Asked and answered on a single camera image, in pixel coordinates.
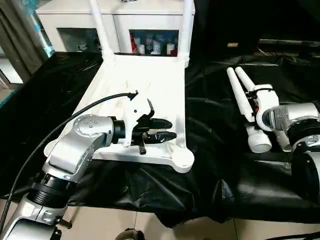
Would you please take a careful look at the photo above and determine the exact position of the white plastic table leg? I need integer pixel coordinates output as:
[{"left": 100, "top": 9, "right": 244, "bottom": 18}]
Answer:
[
  {"left": 89, "top": 0, "right": 117, "bottom": 60},
  {"left": 176, "top": 0, "right": 196, "bottom": 69},
  {"left": 226, "top": 66, "right": 273, "bottom": 154},
  {"left": 234, "top": 67, "right": 293, "bottom": 153}
]

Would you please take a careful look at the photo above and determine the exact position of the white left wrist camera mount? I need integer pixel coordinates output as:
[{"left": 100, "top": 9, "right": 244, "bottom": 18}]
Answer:
[{"left": 121, "top": 93, "right": 154, "bottom": 149}]

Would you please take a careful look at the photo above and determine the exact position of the black mat cloth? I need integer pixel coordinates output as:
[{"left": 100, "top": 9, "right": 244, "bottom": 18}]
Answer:
[{"left": 0, "top": 49, "right": 320, "bottom": 230}]

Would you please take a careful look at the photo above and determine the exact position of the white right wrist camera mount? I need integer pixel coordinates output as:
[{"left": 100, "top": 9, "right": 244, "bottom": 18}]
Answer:
[{"left": 245, "top": 84, "right": 278, "bottom": 133}]

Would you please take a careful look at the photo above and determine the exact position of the black table stand leg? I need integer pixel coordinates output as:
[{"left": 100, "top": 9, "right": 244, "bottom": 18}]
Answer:
[{"left": 59, "top": 216, "right": 74, "bottom": 229}]

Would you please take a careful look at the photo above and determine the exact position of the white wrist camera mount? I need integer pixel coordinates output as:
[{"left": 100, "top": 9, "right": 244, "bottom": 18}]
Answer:
[
  {"left": 245, "top": 84, "right": 278, "bottom": 133},
  {"left": 121, "top": 93, "right": 154, "bottom": 149}
]

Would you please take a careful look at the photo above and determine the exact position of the teal white patterned banner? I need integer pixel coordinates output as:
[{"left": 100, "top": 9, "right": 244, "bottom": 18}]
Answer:
[{"left": 26, "top": 9, "right": 56, "bottom": 58}]

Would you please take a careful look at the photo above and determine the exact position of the glass sliding door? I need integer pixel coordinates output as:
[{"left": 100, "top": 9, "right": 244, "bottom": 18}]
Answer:
[{"left": 0, "top": 46, "right": 25, "bottom": 89}]

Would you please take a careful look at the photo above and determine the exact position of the blue white printed mug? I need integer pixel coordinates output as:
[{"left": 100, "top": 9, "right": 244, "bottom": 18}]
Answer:
[{"left": 152, "top": 39, "right": 162, "bottom": 55}]

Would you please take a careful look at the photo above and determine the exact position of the white plastic table top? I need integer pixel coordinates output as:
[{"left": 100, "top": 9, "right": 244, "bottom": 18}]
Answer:
[{"left": 66, "top": 51, "right": 196, "bottom": 175}]

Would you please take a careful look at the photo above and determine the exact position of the grey curtain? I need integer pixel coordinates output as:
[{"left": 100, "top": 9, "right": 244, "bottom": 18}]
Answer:
[{"left": 0, "top": 0, "right": 49, "bottom": 84}]

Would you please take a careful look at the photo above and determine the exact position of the white glass-door cabinet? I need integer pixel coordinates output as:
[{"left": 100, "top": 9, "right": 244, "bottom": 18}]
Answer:
[{"left": 34, "top": 0, "right": 196, "bottom": 58}]

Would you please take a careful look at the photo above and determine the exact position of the small brown rounded object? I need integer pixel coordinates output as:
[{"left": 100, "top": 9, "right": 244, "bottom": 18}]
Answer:
[{"left": 116, "top": 228, "right": 146, "bottom": 240}]

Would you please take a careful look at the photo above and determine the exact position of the black backdrop cloth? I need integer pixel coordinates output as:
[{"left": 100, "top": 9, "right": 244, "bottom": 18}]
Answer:
[{"left": 192, "top": 0, "right": 320, "bottom": 63}]

